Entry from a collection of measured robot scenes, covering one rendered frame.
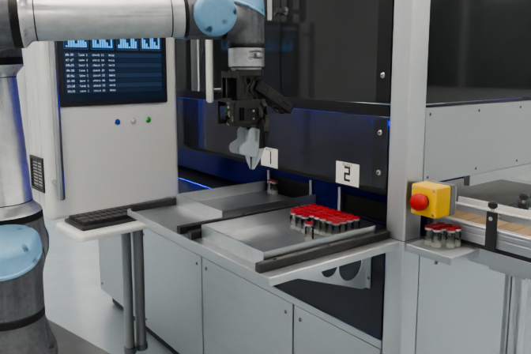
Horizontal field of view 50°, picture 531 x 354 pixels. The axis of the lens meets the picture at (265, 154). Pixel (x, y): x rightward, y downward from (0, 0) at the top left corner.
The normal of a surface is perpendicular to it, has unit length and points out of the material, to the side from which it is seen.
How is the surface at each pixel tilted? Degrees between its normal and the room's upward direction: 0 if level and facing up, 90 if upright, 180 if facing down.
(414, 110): 90
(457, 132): 90
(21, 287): 90
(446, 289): 90
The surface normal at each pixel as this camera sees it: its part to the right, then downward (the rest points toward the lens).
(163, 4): 0.26, -0.28
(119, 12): 0.29, 0.06
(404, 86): -0.80, 0.10
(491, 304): 0.60, 0.12
